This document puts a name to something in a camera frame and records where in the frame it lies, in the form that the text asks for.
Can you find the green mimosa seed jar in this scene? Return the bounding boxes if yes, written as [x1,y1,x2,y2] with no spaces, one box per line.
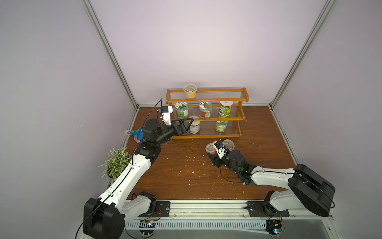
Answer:
[175,102,189,119]

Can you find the clear grey seed cup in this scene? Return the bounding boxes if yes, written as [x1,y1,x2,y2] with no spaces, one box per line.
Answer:
[222,139,235,151]

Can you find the red seed cup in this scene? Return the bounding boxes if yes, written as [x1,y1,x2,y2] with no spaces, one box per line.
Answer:
[206,143,217,155]

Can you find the strawberry lid seed jar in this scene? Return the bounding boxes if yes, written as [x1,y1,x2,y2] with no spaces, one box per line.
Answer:
[199,101,213,120]

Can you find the yellow seed cup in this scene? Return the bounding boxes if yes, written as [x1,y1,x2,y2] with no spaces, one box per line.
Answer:
[183,83,198,99]

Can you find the green yellow label jar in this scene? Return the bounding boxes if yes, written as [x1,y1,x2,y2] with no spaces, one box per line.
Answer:
[218,101,233,117]

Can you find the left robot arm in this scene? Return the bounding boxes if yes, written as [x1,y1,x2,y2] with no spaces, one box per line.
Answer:
[82,118,194,239]

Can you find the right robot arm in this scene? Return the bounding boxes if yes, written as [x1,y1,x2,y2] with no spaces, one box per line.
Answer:
[208,149,335,217]

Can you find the white-lid jar bottom left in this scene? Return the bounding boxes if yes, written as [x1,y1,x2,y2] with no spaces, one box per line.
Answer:
[189,121,201,134]

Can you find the teal-lid jar bottom right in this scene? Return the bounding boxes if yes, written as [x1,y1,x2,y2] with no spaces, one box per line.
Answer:
[215,120,228,133]

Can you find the orange wooden three-tier shelf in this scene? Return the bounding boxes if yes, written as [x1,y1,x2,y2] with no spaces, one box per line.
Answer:
[166,88,249,139]

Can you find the blue plastic dustpan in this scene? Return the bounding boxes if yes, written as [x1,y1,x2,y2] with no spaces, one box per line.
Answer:
[127,126,145,142]

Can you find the small green potted plant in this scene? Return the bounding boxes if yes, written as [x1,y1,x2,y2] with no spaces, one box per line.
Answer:
[100,146,132,180]

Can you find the right circuit board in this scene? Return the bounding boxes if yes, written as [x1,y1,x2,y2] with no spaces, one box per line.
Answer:
[265,220,285,236]

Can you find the circuit board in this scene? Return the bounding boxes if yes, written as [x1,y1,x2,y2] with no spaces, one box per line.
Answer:
[265,220,285,236]
[138,220,157,238]

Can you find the left circuit board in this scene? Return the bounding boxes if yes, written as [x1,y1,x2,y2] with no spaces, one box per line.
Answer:
[138,220,157,238]

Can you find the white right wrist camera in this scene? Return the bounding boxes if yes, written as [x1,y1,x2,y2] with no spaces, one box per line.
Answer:
[212,140,229,159]

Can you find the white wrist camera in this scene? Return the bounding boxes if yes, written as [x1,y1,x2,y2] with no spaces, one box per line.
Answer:
[212,140,229,159]
[158,106,173,126]

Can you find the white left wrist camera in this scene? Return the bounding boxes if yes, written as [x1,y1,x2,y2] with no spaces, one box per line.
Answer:
[158,106,173,126]

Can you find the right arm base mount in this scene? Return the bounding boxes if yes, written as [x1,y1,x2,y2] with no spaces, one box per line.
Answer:
[243,191,290,218]

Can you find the aluminium front rail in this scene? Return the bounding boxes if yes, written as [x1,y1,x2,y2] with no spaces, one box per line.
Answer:
[120,200,343,239]

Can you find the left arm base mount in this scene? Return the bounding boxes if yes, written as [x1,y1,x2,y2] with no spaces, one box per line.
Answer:
[131,192,171,218]

